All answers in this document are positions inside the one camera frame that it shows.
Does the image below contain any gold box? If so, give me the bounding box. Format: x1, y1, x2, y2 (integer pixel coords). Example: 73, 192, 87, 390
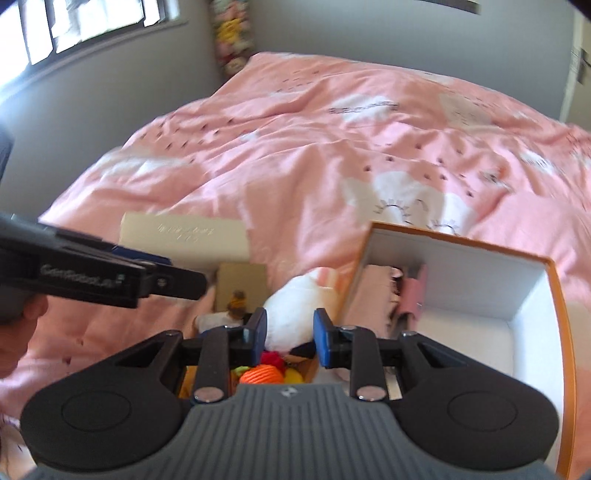
216, 262, 269, 311

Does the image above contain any brown bear plush toy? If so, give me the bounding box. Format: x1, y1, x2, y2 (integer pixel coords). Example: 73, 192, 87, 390
196, 291, 252, 335

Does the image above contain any pink pouch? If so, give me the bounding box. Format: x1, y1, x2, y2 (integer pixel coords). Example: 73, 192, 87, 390
355, 263, 402, 333

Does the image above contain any window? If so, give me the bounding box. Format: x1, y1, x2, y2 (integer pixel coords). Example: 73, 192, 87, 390
0, 0, 171, 88

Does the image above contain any person's left hand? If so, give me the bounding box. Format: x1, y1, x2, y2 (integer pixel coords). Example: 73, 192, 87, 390
0, 295, 49, 380

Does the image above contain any white panda plush toy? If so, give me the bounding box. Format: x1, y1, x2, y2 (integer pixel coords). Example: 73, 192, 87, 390
264, 269, 354, 352

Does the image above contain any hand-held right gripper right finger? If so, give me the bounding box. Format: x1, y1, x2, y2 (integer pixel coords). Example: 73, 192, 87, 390
313, 308, 467, 401

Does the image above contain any pink leather key holder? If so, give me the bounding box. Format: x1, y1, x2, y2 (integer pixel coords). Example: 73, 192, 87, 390
399, 265, 428, 324

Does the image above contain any colourful plush wall hanging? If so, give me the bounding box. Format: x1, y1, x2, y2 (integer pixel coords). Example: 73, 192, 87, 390
210, 0, 254, 75

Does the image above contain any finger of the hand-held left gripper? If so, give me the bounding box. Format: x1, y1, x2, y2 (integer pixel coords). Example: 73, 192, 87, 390
139, 262, 208, 302
111, 244, 175, 267

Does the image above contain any orange knitted ball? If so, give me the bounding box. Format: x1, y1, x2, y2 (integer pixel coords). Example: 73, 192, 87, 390
239, 364, 291, 385

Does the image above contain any pink printed blanket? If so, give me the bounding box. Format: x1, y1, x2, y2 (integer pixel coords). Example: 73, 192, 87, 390
0, 51, 591, 416

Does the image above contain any white cabinet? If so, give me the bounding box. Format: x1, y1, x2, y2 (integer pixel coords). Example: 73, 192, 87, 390
561, 44, 591, 130

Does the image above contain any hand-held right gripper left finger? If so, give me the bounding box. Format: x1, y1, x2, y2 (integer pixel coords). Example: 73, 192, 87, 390
113, 307, 269, 402

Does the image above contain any orange-rimmed white box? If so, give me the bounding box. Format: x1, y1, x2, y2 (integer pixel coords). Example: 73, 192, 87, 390
339, 222, 578, 480

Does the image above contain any white glasses case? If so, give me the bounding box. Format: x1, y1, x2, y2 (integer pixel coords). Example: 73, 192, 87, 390
120, 211, 251, 269

